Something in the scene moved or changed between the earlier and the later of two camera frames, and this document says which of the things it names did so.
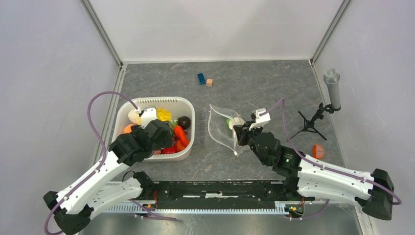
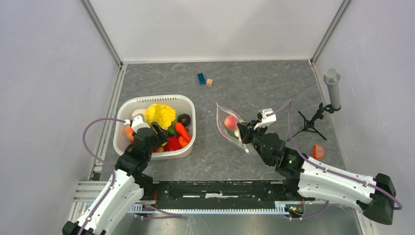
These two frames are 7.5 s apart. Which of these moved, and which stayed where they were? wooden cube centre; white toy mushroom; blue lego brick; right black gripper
Moved: white toy mushroom
Stayed: right black gripper; blue lego brick; wooden cube centre
